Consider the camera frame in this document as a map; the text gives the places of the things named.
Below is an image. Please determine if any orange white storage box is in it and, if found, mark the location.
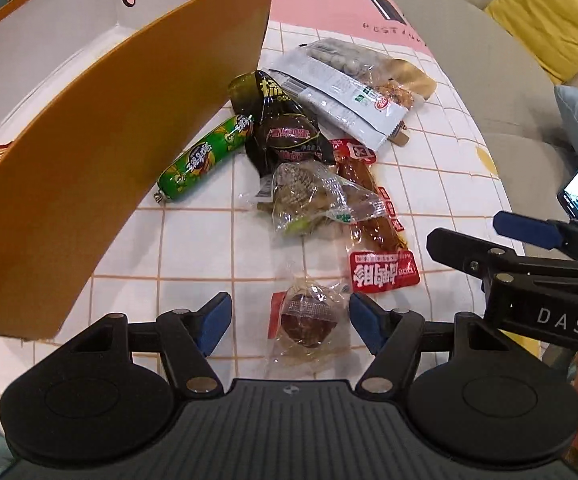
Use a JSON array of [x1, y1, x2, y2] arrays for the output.
[[0, 0, 272, 340]]

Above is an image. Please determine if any clear bag brown snack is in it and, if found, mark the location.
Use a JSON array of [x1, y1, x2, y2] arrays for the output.
[[239, 160, 383, 236]]

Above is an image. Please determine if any beige sofa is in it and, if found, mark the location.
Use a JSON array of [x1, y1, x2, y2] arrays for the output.
[[393, 0, 578, 220]]

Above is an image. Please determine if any red braised meat packet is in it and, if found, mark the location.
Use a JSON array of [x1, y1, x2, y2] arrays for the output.
[[331, 139, 420, 294]]

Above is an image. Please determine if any pink white tablecloth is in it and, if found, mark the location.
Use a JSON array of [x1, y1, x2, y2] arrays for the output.
[[0, 0, 511, 405]]

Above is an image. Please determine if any dark green snack bag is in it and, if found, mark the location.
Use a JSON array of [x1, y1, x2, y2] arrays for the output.
[[228, 70, 335, 178]]

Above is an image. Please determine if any green sausage stick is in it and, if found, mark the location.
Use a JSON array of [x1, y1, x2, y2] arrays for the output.
[[153, 115, 253, 203]]

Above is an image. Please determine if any small clear braised egg packet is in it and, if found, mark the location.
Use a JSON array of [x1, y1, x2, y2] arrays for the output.
[[267, 278, 351, 377]]

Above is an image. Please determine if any white grey snack bag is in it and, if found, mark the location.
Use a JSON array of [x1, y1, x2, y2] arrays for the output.
[[269, 38, 436, 151]]

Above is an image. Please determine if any yellow cushion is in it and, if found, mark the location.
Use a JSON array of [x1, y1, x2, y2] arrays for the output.
[[485, 0, 578, 84]]

